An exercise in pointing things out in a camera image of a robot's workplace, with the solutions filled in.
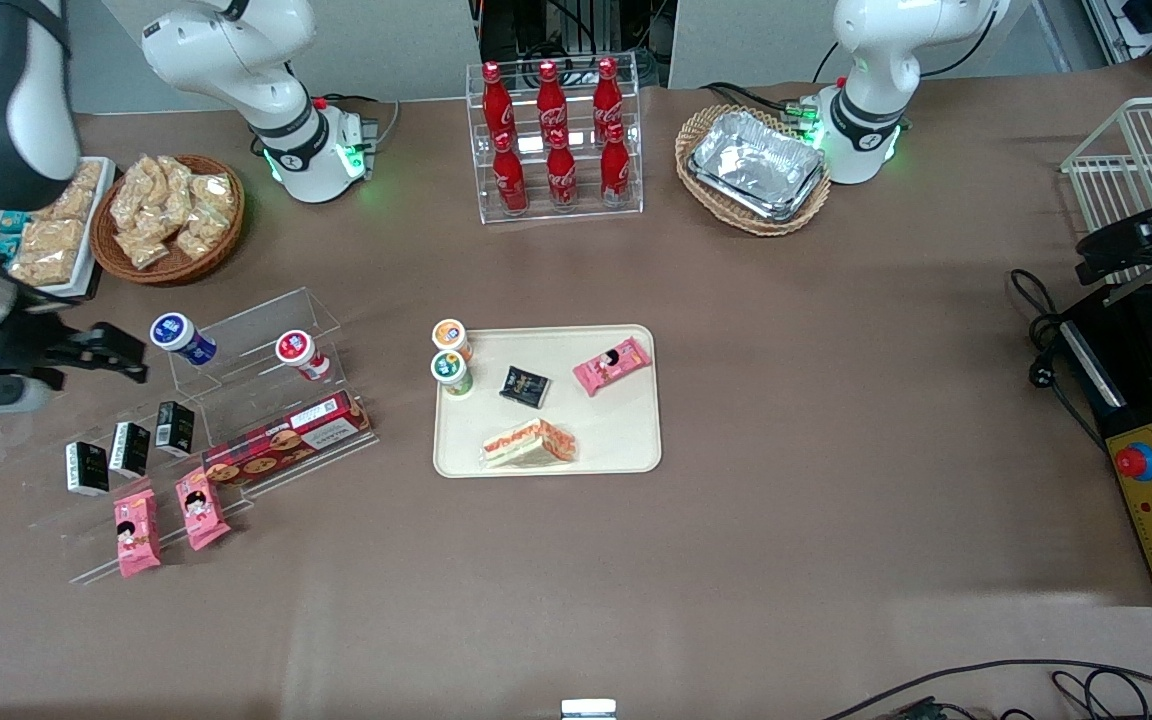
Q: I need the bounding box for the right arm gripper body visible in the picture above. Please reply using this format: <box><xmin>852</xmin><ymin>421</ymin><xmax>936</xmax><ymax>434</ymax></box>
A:
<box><xmin>0</xmin><ymin>310</ymin><xmax>69</xmax><ymax>379</ymax></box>

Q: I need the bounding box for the triangle sandwich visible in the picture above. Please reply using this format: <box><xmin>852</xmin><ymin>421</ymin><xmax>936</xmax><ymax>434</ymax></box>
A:
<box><xmin>480</xmin><ymin>419</ymin><xmax>578</xmax><ymax>470</ymax></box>

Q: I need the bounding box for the aluminium foil tray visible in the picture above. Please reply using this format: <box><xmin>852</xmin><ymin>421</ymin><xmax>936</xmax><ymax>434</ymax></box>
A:
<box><xmin>691</xmin><ymin>110</ymin><xmax>826</xmax><ymax>213</ymax></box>
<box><xmin>688</xmin><ymin>168</ymin><xmax>827</xmax><ymax>224</ymax></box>

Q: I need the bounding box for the beige plastic tray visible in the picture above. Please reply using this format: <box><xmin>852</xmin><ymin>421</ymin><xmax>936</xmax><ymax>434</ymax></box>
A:
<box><xmin>433</xmin><ymin>324</ymin><xmax>662</xmax><ymax>479</ymax></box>

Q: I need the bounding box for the blue lid cup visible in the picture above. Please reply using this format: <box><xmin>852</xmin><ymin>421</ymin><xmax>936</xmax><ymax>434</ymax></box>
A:
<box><xmin>149</xmin><ymin>312</ymin><xmax>219</xmax><ymax>367</ymax></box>

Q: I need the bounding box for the small black carton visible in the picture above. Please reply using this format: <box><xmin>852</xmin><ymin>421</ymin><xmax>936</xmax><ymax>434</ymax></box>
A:
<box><xmin>155</xmin><ymin>401</ymin><xmax>196</xmax><ymax>458</ymax></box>
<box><xmin>109</xmin><ymin>421</ymin><xmax>151</xmax><ymax>478</ymax></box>
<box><xmin>65</xmin><ymin>441</ymin><xmax>110</xmax><ymax>497</ymax></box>

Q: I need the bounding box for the dark brown wicker basket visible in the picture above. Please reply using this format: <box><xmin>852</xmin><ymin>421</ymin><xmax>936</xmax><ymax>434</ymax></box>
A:
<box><xmin>90</xmin><ymin>153</ymin><xmax>245</xmax><ymax>287</ymax></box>

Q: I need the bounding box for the rice cracker pack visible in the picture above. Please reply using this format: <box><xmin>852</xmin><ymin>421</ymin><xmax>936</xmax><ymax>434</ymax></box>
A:
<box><xmin>41</xmin><ymin>162</ymin><xmax>103</xmax><ymax>223</ymax></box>
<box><xmin>11</xmin><ymin>218</ymin><xmax>87</xmax><ymax>286</ymax></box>

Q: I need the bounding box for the clear bag of puffed snacks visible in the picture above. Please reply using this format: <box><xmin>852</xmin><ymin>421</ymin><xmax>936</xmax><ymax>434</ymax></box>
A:
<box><xmin>141</xmin><ymin>195</ymin><xmax>187</xmax><ymax>241</ymax></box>
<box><xmin>174</xmin><ymin>208</ymin><xmax>227</xmax><ymax>261</ymax></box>
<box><xmin>191</xmin><ymin>172</ymin><xmax>237</xmax><ymax>216</ymax></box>
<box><xmin>111</xmin><ymin>158</ymin><xmax>162</xmax><ymax>226</ymax></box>
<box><xmin>116</xmin><ymin>225</ymin><xmax>172</xmax><ymax>271</ymax></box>
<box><xmin>156</xmin><ymin>155</ymin><xmax>199</xmax><ymax>206</ymax></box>

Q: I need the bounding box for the clear acrylic stepped shelf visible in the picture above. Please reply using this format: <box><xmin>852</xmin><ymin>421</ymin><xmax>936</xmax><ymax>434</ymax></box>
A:
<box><xmin>168</xmin><ymin>288</ymin><xmax>380</xmax><ymax>491</ymax></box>
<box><xmin>0</xmin><ymin>395</ymin><xmax>257</xmax><ymax>586</ymax></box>

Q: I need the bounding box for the white rectangular dish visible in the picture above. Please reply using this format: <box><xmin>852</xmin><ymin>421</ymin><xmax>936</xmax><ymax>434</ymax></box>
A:
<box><xmin>0</xmin><ymin>157</ymin><xmax>117</xmax><ymax>299</ymax></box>

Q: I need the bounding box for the black sealing machine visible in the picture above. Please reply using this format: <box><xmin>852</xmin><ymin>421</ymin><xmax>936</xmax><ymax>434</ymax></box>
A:
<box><xmin>1056</xmin><ymin>280</ymin><xmax>1152</xmax><ymax>608</ymax></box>

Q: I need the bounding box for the pink snack pack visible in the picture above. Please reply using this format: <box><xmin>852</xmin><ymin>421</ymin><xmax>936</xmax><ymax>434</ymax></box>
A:
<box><xmin>174</xmin><ymin>468</ymin><xmax>232</xmax><ymax>552</ymax></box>
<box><xmin>573</xmin><ymin>337</ymin><xmax>653</xmax><ymax>397</ymax></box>
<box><xmin>113</xmin><ymin>488</ymin><xmax>163</xmax><ymax>580</ymax></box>

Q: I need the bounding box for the red lid cup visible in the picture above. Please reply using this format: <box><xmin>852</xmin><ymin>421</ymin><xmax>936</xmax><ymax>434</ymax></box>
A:
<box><xmin>275</xmin><ymin>330</ymin><xmax>334</xmax><ymax>384</ymax></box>

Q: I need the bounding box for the red cookie box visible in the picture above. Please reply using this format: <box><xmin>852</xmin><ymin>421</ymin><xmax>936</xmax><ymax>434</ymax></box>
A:
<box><xmin>202</xmin><ymin>391</ymin><xmax>373</xmax><ymax>487</ymax></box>

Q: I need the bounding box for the brown table cover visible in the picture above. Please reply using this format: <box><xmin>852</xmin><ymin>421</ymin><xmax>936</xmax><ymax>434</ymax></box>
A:
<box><xmin>0</xmin><ymin>55</ymin><xmax>1152</xmax><ymax>720</ymax></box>

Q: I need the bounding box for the orange lid cup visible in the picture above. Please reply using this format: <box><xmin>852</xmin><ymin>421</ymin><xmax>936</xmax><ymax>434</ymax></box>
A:
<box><xmin>432</xmin><ymin>319</ymin><xmax>474</xmax><ymax>363</ymax></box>

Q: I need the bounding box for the green lid cup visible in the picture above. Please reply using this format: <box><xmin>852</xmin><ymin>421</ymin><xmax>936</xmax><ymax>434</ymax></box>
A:
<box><xmin>430</xmin><ymin>350</ymin><xmax>475</xmax><ymax>398</ymax></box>

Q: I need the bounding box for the black snack packet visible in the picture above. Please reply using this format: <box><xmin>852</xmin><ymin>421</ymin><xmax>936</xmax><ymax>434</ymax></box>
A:
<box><xmin>499</xmin><ymin>366</ymin><xmax>550</xmax><ymax>409</ymax></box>

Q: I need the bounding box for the light wicker basket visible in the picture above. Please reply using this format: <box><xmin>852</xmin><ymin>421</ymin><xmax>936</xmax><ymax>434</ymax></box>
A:
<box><xmin>675</xmin><ymin>104</ymin><xmax>832</xmax><ymax>237</ymax></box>

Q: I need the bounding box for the red cola bottle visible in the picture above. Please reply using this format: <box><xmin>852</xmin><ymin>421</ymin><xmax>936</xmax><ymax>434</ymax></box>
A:
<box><xmin>492</xmin><ymin>130</ymin><xmax>529</xmax><ymax>214</ymax></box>
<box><xmin>599</xmin><ymin>123</ymin><xmax>633</xmax><ymax>207</ymax></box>
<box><xmin>592</xmin><ymin>57</ymin><xmax>625</xmax><ymax>134</ymax></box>
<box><xmin>545</xmin><ymin>128</ymin><xmax>579</xmax><ymax>210</ymax></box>
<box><xmin>535</xmin><ymin>60</ymin><xmax>568</xmax><ymax>139</ymax></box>
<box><xmin>482</xmin><ymin>62</ymin><xmax>516</xmax><ymax>141</ymax></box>

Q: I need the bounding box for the clear acrylic bottle rack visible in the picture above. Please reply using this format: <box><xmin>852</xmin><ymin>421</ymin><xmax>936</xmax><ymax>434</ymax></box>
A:
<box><xmin>466</xmin><ymin>62</ymin><xmax>644</xmax><ymax>225</ymax></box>

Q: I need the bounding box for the black equipment rack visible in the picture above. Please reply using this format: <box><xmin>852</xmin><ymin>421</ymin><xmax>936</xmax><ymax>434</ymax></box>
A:
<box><xmin>471</xmin><ymin>0</ymin><xmax>679</xmax><ymax>91</ymax></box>

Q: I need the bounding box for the white wire rack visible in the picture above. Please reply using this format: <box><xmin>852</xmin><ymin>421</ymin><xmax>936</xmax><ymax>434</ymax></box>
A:
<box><xmin>1061</xmin><ymin>96</ymin><xmax>1152</xmax><ymax>286</ymax></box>

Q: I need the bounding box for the grey metal machine handle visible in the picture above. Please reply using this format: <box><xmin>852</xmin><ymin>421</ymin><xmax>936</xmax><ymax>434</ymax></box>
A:
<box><xmin>1061</xmin><ymin>320</ymin><xmax>1127</xmax><ymax>408</ymax></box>

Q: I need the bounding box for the black power cable with plug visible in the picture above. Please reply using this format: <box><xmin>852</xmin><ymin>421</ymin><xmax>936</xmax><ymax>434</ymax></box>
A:
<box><xmin>1009</xmin><ymin>268</ymin><xmax>1112</xmax><ymax>451</ymax></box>

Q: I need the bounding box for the grey arm base cable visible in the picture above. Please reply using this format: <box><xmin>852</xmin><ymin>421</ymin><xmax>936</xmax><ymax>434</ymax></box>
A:
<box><xmin>321</xmin><ymin>93</ymin><xmax>403</xmax><ymax>153</ymax></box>

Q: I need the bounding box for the black arm base cable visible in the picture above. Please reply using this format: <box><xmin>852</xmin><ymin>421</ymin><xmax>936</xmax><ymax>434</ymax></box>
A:
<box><xmin>701</xmin><ymin>80</ymin><xmax>837</xmax><ymax>126</ymax></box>

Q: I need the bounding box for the black floor cable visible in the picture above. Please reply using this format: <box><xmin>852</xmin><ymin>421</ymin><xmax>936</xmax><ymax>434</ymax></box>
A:
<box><xmin>821</xmin><ymin>658</ymin><xmax>1152</xmax><ymax>720</ymax></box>
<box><xmin>1051</xmin><ymin>668</ymin><xmax>1152</xmax><ymax>720</ymax></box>

